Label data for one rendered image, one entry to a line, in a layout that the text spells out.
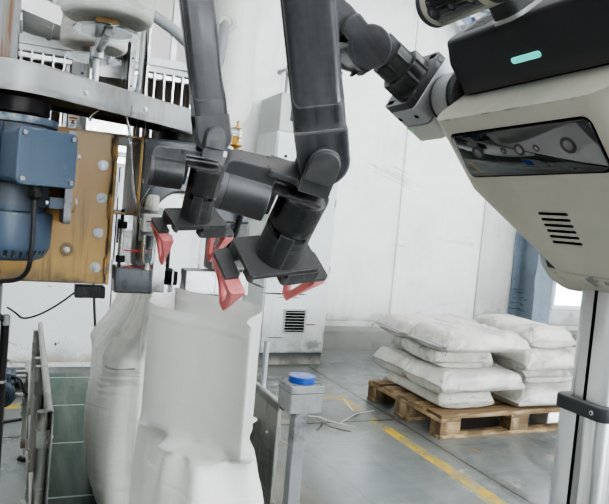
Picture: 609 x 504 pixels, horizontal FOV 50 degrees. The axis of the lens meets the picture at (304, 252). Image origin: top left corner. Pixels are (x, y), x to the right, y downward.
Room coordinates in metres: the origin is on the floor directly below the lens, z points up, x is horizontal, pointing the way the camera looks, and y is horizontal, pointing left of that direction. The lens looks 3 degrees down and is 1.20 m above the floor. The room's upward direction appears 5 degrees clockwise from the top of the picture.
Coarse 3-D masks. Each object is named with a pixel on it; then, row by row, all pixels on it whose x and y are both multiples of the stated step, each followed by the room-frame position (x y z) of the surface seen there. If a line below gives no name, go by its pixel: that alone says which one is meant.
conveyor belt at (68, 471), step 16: (64, 384) 2.82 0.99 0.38; (80, 384) 2.84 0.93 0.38; (64, 400) 2.60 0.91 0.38; (80, 400) 2.61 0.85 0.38; (64, 416) 2.40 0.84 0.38; (80, 416) 2.42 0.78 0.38; (64, 432) 2.24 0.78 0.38; (80, 432) 2.25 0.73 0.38; (64, 448) 2.09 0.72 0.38; (80, 448) 2.11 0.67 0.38; (64, 464) 1.97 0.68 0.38; (80, 464) 1.98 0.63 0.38; (64, 480) 1.85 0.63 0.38; (80, 480) 1.86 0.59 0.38; (48, 496) 1.74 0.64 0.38; (64, 496) 1.75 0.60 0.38; (80, 496) 1.76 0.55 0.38
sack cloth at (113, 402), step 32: (128, 320) 1.65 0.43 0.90; (96, 352) 1.71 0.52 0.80; (128, 352) 1.61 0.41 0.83; (96, 384) 1.67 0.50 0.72; (128, 384) 1.62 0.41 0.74; (96, 416) 1.64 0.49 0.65; (128, 416) 1.63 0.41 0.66; (96, 448) 1.64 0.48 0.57; (128, 448) 1.63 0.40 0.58; (96, 480) 1.63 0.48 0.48; (128, 480) 1.63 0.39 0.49
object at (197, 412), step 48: (192, 336) 1.02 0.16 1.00; (240, 336) 0.96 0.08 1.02; (144, 384) 1.10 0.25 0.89; (192, 384) 1.02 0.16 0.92; (240, 384) 0.95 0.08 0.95; (144, 432) 1.17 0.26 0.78; (192, 432) 1.01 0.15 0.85; (240, 432) 0.94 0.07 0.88; (144, 480) 1.09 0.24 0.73; (192, 480) 0.96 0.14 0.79; (240, 480) 0.99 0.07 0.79
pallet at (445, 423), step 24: (384, 384) 4.31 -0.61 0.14; (408, 408) 4.00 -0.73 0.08; (432, 408) 3.82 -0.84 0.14; (480, 408) 3.91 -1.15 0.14; (504, 408) 3.96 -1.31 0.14; (528, 408) 4.01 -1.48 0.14; (552, 408) 4.07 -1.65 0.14; (432, 432) 3.75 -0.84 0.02; (456, 432) 3.74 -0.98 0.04; (480, 432) 3.84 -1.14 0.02; (504, 432) 3.89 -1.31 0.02; (528, 432) 3.98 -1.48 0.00
